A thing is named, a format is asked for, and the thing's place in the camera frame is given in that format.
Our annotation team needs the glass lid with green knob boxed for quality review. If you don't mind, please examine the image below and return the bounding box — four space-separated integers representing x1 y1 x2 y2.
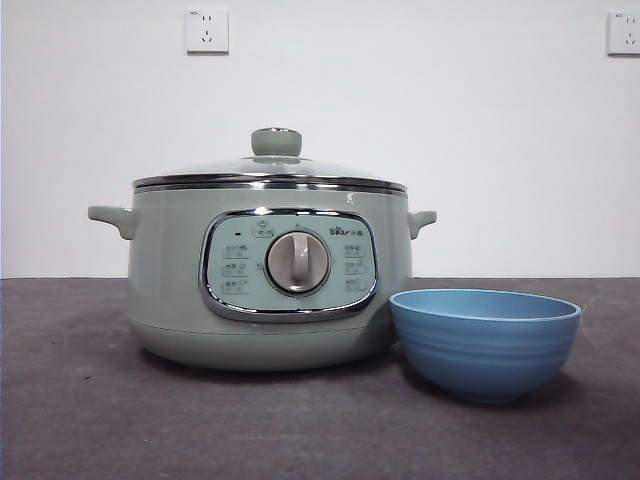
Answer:
132 127 408 194

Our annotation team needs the white wall socket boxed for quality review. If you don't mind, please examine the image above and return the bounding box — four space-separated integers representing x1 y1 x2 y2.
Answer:
606 10 640 56
185 8 231 55

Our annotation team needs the blue ribbed bowl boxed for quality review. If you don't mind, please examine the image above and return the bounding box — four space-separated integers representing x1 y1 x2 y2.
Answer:
388 288 583 405

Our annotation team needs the pale green electric steamer pot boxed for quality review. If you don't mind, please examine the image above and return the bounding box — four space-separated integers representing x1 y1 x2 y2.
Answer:
87 172 438 372

